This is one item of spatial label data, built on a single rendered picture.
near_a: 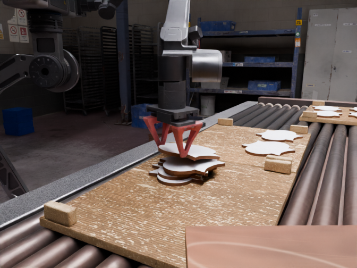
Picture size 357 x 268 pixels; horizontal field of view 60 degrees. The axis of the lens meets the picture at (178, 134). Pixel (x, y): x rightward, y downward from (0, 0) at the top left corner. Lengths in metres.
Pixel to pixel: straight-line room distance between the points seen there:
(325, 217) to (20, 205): 0.57
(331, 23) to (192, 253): 5.23
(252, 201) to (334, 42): 4.89
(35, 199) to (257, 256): 0.51
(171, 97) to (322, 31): 4.87
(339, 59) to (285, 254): 5.18
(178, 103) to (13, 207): 0.37
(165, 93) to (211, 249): 0.40
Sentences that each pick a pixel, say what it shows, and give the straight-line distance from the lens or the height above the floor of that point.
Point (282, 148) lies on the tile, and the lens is 0.91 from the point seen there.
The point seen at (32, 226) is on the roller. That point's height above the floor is 0.91.
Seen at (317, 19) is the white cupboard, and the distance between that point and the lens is 5.41.
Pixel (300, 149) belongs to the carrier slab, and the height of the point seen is 0.94.
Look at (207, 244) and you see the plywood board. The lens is 0.28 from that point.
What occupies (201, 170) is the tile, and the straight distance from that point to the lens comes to 0.63.
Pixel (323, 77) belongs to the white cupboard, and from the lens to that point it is 5.40.
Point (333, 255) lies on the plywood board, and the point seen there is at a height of 1.04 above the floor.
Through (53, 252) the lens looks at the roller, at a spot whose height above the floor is 0.92.
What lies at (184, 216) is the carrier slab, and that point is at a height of 0.94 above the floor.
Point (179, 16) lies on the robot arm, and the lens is 0.78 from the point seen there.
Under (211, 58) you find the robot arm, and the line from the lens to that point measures 0.61.
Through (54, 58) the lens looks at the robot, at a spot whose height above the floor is 1.19.
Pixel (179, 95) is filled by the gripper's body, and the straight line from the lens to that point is 0.61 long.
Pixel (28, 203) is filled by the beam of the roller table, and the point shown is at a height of 0.92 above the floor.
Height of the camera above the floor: 1.19
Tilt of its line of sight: 14 degrees down
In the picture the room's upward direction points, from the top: straight up
